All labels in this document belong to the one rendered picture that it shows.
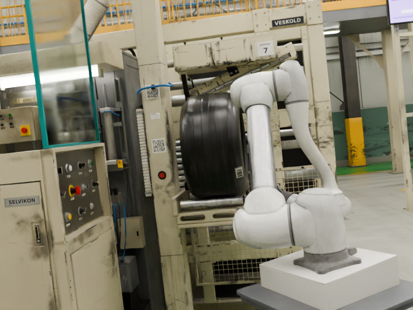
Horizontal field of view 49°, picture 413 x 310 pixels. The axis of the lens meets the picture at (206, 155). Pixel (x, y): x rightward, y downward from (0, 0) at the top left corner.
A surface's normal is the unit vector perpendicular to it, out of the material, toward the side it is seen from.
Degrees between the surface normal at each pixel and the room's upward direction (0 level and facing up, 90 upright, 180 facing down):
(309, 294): 90
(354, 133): 90
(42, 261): 90
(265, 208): 56
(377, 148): 90
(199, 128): 68
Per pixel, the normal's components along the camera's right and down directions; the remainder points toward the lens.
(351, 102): 0.00, 0.05
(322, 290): -0.86, 0.12
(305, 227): -0.28, 0.04
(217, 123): -0.18, -0.36
